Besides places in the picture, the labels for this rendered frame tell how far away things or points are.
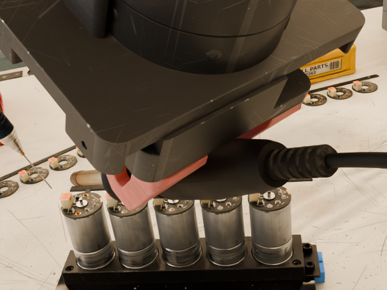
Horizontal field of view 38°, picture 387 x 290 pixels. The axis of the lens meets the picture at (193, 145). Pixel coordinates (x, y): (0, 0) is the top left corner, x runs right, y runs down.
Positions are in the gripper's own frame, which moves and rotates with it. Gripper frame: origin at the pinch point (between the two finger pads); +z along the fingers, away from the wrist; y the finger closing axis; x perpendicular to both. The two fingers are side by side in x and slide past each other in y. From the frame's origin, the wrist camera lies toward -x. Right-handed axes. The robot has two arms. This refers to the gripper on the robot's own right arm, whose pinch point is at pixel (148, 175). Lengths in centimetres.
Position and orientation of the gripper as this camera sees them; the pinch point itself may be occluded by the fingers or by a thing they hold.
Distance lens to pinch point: 23.9
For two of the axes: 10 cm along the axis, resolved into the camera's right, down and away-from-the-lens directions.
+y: -7.6, 4.1, -5.1
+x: 6.2, 6.9, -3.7
